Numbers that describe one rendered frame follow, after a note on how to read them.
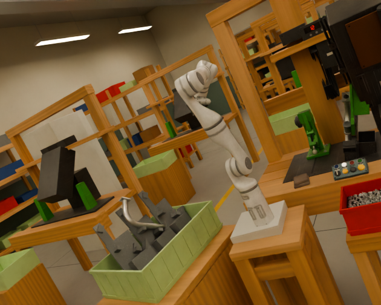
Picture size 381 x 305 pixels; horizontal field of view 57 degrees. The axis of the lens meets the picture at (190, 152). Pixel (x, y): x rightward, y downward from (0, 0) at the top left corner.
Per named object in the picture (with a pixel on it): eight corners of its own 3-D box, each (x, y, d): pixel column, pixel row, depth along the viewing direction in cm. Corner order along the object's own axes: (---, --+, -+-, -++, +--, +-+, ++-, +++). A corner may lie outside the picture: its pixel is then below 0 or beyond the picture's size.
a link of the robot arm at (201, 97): (193, 104, 178) (195, 95, 173) (190, 89, 184) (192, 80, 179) (210, 104, 180) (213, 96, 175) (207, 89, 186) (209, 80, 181)
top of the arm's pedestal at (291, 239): (302, 249, 140) (299, 241, 139) (231, 262, 154) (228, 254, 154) (307, 210, 168) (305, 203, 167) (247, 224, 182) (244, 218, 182)
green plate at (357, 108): (370, 125, 169) (368, 82, 163) (351, 126, 173) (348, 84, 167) (369, 118, 179) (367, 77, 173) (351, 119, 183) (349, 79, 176)
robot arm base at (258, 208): (271, 223, 153) (254, 190, 151) (253, 227, 158) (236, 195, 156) (276, 213, 161) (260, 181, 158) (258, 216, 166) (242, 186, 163)
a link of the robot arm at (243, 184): (219, 164, 154) (236, 197, 157) (237, 158, 148) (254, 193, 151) (228, 155, 161) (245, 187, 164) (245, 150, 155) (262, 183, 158)
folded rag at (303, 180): (310, 184, 172) (308, 179, 172) (294, 189, 175) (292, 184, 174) (309, 177, 181) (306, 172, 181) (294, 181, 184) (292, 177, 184)
